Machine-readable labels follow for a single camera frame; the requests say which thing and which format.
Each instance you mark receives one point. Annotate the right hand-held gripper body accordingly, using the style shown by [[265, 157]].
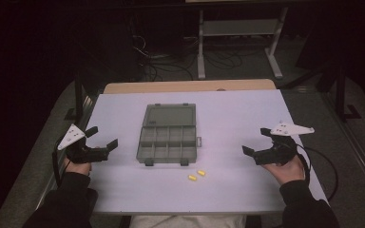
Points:
[[278, 155]]

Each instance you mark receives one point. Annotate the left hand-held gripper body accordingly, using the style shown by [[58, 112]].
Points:
[[76, 153]]

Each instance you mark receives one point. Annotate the small yellow earplug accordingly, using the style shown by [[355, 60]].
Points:
[[192, 178], [201, 173]]

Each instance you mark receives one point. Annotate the grey plastic compartment box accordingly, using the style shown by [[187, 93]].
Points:
[[168, 133]]

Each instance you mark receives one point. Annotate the person's left hand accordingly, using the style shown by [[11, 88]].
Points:
[[79, 167]]

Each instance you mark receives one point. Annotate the person's right hand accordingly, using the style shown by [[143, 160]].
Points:
[[290, 172]]

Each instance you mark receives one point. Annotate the black metal stand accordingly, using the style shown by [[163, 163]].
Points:
[[340, 95], [78, 98]]

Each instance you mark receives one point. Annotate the light wooden table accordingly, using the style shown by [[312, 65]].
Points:
[[187, 86]]

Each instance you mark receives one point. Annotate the aluminium frame rail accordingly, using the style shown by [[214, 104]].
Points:
[[66, 158], [355, 152]]

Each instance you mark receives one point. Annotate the white metal desk frame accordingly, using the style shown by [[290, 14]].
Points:
[[240, 28]]

